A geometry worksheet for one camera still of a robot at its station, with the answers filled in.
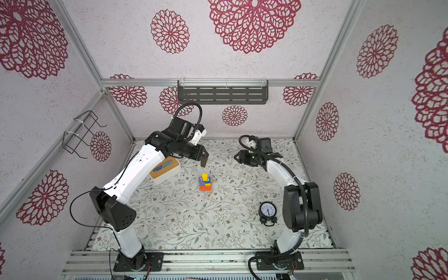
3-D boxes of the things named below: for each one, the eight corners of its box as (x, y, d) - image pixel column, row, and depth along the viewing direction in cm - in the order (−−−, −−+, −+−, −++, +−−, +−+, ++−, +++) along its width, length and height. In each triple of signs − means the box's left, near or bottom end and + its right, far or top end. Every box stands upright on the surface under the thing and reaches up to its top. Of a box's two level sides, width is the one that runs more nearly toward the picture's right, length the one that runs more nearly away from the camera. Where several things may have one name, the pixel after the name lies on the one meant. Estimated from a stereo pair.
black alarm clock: (260, 226, 86) (261, 223, 83) (257, 204, 93) (258, 201, 90) (277, 226, 86) (279, 223, 83) (273, 204, 93) (275, 201, 90)
